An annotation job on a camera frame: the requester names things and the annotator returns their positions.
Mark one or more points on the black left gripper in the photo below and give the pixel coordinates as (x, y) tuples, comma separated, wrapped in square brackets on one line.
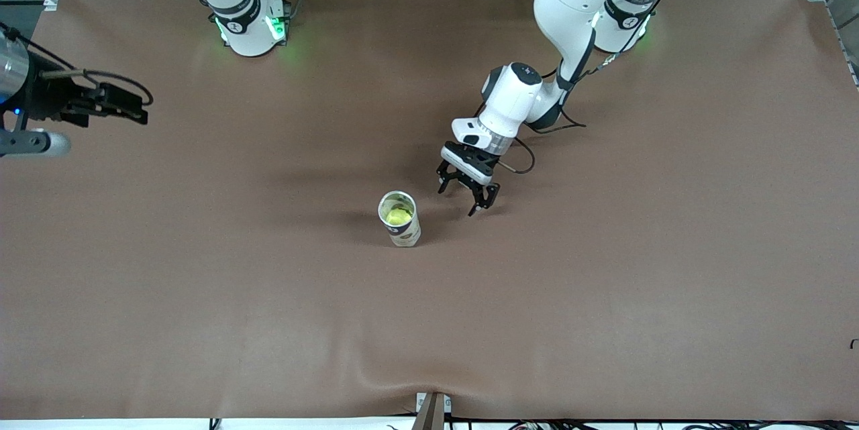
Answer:
[(480, 163)]

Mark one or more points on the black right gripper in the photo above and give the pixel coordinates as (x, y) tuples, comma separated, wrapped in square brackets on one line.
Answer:
[(50, 96)]

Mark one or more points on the yellow-green tennis ball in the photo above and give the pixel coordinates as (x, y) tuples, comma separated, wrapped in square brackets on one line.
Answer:
[(399, 217)]

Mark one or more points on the white blue tennis ball can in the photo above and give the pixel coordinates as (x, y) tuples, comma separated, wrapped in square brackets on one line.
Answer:
[(406, 237)]

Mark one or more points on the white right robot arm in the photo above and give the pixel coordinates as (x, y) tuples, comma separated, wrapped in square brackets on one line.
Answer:
[(248, 34)]

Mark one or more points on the brown table mat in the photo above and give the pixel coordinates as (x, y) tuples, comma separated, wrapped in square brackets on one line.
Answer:
[(604, 249)]

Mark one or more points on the metal table clamp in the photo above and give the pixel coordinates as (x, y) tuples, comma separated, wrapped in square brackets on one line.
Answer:
[(433, 413)]

